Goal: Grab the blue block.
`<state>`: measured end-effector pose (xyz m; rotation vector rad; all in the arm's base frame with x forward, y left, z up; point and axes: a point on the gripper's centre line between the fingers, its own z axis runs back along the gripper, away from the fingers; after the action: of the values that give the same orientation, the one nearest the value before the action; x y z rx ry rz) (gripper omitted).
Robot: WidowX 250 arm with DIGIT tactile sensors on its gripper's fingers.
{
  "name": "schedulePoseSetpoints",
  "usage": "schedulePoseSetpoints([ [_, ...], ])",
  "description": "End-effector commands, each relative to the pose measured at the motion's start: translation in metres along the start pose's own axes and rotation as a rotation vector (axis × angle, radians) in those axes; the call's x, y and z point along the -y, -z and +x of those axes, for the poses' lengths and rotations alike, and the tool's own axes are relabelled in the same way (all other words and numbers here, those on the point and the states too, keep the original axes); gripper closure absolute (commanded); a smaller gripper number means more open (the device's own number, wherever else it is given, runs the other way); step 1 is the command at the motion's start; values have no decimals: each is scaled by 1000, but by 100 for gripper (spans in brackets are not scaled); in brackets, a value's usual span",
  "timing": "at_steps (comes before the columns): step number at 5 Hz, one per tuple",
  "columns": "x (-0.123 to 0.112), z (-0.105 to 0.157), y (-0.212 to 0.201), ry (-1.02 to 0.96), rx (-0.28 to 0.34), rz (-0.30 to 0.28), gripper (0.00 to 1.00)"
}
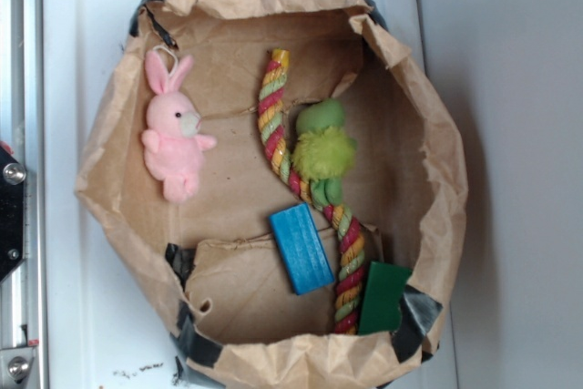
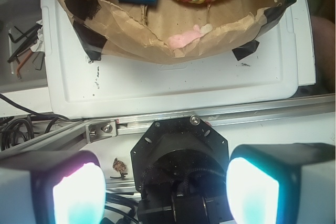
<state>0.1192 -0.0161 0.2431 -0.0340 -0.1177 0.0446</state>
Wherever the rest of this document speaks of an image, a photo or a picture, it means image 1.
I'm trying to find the dark green block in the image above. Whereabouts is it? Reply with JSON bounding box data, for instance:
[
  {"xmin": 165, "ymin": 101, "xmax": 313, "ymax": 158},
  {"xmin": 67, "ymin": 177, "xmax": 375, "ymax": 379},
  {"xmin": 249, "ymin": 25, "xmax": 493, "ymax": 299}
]
[{"xmin": 358, "ymin": 261, "xmax": 413, "ymax": 335}]

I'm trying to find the black mounting bracket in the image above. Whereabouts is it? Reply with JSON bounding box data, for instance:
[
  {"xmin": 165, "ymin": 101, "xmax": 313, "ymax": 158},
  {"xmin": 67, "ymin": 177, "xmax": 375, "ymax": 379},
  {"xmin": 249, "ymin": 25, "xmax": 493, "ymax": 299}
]
[{"xmin": 0, "ymin": 144, "xmax": 26, "ymax": 282}]

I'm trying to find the brown paper bag bin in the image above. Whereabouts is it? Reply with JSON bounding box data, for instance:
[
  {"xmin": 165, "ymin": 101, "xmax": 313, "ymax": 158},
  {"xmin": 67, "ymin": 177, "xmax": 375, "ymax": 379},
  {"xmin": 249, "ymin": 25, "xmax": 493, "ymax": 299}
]
[{"xmin": 76, "ymin": 0, "xmax": 468, "ymax": 388}]

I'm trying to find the aluminium frame rail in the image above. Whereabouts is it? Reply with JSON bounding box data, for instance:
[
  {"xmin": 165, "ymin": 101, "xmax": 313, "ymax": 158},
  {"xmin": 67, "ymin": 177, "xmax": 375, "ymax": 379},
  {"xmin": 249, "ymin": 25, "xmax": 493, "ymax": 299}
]
[{"xmin": 1, "ymin": 0, "xmax": 49, "ymax": 388}]

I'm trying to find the silver corner bracket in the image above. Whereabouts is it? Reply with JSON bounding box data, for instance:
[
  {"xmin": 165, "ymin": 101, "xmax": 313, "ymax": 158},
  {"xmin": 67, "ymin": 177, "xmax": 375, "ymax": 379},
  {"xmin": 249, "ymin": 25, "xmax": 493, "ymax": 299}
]
[{"xmin": 1, "ymin": 346, "xmax": 38, "ymax": 389}]

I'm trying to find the pink plush bunny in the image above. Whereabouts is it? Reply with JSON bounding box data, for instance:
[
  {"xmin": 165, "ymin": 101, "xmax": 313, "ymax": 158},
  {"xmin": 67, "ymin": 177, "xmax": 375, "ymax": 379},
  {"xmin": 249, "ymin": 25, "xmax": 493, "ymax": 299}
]
[{"xmin": 141, "ymin": 48, "xmax": 218, "ymax": 204}]

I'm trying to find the green fuzzy plush toy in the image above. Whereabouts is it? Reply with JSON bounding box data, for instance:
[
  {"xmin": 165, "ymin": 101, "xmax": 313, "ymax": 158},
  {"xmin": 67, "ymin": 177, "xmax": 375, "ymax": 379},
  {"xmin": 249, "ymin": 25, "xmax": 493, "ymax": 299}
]
[{"xmin": 292, "ymin": 98, "xmax": 357, "ymax": 207}]

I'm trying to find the multicolour twisted rope toy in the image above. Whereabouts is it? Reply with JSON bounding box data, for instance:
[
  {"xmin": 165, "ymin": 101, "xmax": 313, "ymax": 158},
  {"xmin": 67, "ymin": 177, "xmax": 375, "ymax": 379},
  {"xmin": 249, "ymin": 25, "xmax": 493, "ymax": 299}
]
[{"xmin": 257, "ymin": 48, "xmax": 366, "ymax": 334}]

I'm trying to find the white plastic tray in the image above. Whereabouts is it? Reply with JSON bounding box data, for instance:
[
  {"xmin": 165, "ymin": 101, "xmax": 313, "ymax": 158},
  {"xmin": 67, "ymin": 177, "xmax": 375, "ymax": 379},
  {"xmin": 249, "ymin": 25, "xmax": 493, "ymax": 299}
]
[{"xmin": 44, "ymin": 0, "xmax": 424, "ymax": 388}]

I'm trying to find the blue wooden block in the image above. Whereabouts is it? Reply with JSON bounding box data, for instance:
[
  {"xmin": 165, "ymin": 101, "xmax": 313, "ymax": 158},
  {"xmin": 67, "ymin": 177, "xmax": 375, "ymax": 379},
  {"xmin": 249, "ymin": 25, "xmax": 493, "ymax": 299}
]
[{"xmin": 269, "ymin": 203, "xmax": 334, "ymax": 295}]

